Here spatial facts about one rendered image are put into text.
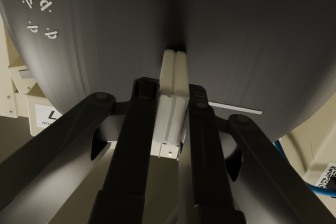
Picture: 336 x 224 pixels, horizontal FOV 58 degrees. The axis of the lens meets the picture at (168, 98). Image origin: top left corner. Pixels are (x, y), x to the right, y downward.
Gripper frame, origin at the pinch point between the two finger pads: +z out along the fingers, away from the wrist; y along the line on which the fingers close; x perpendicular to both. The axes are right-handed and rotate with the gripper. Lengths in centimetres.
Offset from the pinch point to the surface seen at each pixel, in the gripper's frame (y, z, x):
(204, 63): 2.1, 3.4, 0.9
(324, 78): 10.7, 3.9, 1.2
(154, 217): 15, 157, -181
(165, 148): 5, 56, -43
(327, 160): 29.8, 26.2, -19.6
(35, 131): -33, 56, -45
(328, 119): 27.6, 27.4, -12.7
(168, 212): 26, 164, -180
